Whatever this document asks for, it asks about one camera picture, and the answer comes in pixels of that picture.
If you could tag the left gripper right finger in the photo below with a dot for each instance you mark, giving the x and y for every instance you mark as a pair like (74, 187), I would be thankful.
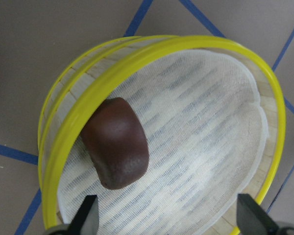
(252, 219)

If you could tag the yellow steamer basket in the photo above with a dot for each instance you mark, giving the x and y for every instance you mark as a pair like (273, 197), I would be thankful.
(214, 117)
(66, 74)

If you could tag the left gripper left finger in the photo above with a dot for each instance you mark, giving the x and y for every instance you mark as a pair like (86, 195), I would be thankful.
(85, 222)

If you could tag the brown chocolate bun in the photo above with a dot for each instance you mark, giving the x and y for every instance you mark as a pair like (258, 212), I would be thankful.
(116, 142)

